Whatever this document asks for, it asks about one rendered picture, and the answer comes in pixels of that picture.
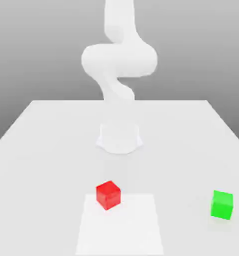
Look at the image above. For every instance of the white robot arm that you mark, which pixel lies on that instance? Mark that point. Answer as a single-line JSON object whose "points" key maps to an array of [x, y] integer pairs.
{"points": [[119, 60]]}

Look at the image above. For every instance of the small red cube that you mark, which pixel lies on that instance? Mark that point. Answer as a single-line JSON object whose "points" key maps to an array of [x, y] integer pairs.
{"points": [[108, 195]]}

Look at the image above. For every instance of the small green cube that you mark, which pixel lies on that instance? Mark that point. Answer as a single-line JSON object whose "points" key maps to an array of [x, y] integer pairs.
{"points": [[222, 205]]}

